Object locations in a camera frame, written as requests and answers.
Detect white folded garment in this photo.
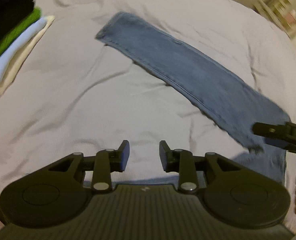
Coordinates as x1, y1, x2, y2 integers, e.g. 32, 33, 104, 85
0, 15, 55, 96

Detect blue denim jeans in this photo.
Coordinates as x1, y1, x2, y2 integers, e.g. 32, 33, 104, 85
96, 12, 290, 183

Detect light blue folded garment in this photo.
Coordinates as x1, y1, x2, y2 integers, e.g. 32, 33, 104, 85
0, 17, 47, 82

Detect green folded garment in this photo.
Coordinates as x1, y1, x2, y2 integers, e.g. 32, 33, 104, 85
0, 7, 41, 56

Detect white bed duvet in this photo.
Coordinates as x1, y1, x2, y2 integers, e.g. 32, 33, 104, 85
0, 0, 296, 193

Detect cluttered bedside shelf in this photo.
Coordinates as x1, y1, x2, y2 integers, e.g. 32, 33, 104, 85
254, 0, 296, 38

